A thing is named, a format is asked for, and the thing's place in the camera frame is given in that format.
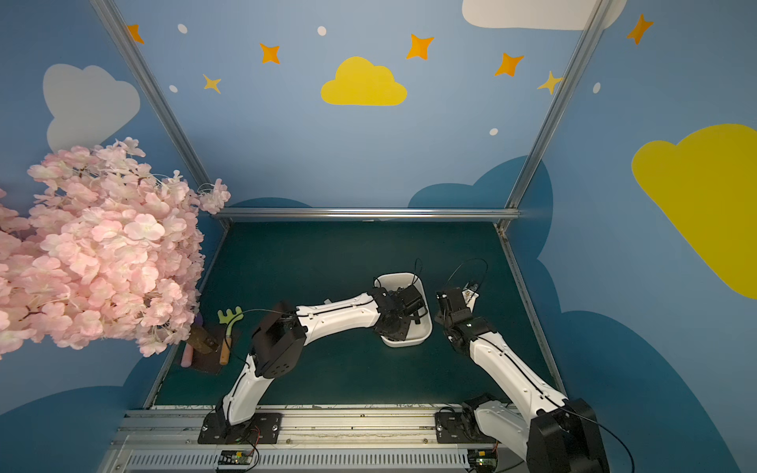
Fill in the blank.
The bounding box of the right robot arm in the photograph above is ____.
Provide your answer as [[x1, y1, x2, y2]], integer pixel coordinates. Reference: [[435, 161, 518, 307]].
[[437, 288, 610, 472]]

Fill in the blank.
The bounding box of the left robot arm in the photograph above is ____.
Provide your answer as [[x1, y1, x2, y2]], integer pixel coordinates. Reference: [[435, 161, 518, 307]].
[[214, 283, 431, 430]]

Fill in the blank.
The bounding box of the white plastic storage box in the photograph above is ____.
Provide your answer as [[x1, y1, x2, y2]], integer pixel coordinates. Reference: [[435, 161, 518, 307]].
[[374, 272, 433, 348]]

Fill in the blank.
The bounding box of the right green circuit board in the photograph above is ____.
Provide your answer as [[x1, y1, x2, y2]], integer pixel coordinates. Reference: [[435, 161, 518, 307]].
[[466, 449, 498, 473]]

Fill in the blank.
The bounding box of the green circuit board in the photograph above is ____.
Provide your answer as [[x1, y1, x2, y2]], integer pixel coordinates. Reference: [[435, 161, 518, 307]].
[[466, 449, 498, 473], [216, 449, 258, 470]]

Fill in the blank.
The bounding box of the green plastic branch fork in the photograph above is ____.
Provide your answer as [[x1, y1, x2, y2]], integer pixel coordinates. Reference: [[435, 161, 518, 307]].
[[217, 307, 244, 339]]

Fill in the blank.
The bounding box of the pink tree trunk stub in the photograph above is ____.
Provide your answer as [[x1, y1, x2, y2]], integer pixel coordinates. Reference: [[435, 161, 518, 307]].
[[181, 343, 194, 369]]

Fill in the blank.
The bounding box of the left green circuit board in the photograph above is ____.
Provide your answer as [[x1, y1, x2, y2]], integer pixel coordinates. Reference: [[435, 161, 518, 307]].
[[216, 449, 258, 470]]

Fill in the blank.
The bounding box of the pink artificial blossom tree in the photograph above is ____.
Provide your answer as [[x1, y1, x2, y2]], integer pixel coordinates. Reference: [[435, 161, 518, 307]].
[[1, 138, 231, 357]]

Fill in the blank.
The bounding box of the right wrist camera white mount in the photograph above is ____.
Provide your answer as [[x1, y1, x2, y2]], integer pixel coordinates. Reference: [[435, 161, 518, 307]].
[[461, 282, 480, 311]]

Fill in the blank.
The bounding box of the black right camera cable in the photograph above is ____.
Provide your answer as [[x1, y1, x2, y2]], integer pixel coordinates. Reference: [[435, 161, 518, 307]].
[[446, 256, 489, 291]]

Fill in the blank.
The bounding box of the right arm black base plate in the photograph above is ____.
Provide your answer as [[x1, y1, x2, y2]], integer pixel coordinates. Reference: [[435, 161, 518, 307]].
[[434, 409, 496, 445]]

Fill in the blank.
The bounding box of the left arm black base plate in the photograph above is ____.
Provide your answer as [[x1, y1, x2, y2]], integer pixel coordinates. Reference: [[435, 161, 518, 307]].
[[197, 411, 283, 445]]

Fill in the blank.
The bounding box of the aluminium rear frame rail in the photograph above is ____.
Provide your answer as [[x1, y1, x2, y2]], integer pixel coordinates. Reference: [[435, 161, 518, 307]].
[[216, 207, 520, 221]]

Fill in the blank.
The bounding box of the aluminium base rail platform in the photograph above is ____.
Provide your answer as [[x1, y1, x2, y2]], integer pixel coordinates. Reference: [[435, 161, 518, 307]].
[[99, 404, 529, 472]]

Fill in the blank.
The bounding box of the aluminium right frame post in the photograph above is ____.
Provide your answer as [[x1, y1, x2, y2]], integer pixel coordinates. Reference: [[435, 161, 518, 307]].
[[496, 0, 626, 237]]

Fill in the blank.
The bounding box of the aluminium frame post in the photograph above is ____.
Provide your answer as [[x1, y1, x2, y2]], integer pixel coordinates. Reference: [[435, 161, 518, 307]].
[[496, 0, 626, 237], [90, 0, 211, 184]]

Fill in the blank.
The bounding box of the aluminium left frame post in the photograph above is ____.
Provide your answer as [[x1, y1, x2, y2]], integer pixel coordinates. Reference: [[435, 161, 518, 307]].
[[90, 0, 211, 184]]

